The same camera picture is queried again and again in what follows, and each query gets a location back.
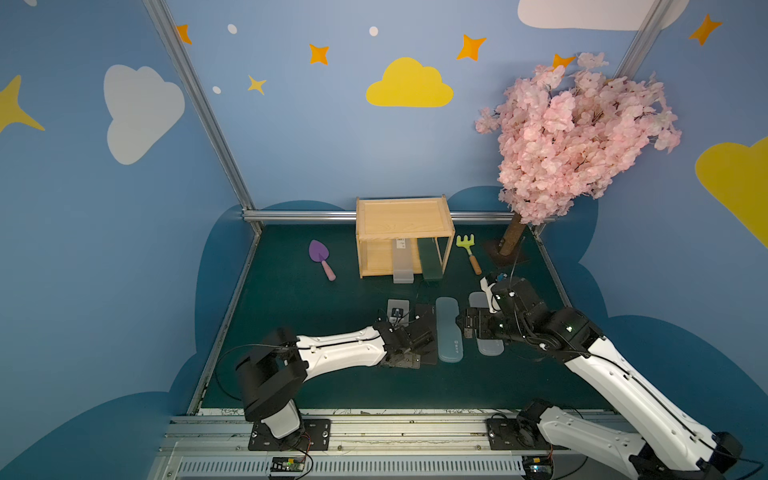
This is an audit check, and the frosted case with barcode label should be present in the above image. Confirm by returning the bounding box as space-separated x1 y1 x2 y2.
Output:
385 306 420 369

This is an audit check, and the clear rounded pencil case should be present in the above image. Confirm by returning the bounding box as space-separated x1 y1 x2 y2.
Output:
468 291 504 357

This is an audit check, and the teal translucent pencil case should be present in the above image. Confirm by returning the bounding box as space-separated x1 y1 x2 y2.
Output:
435 297 463 363

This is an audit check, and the black pencil case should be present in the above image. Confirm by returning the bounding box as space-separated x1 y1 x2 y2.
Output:
411 304 438 366

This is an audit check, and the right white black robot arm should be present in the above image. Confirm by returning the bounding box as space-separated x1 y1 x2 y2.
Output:
455 277 743 479

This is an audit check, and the dark green pencil case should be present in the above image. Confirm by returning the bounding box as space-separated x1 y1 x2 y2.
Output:
417 238 444 282

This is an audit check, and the wooden two-tier shelf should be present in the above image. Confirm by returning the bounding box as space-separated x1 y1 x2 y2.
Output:
355 196 455 280

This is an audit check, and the frosted case with cap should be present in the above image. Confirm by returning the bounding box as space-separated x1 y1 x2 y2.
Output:
392 238 414 284

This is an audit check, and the purple toy trowel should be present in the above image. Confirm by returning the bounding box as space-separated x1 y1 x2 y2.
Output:
308 239 336 282

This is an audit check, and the right green circuit board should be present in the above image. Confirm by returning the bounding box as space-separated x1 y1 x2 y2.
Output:
522 456 553 480

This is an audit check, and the green circuit board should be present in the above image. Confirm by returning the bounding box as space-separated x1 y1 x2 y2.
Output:
269 456 308 476
522 456 553 480

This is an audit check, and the left green circuit board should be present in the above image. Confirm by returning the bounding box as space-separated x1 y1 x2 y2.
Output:
269 456 308 476

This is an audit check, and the pink cherry blossom tree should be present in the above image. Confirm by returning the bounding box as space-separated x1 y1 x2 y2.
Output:
475 52 682 225

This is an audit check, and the green toy rake wooden handle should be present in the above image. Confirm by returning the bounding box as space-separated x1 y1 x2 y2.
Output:
456 234 483 276

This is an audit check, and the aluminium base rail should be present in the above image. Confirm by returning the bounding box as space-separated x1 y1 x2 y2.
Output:
147 409 621 479

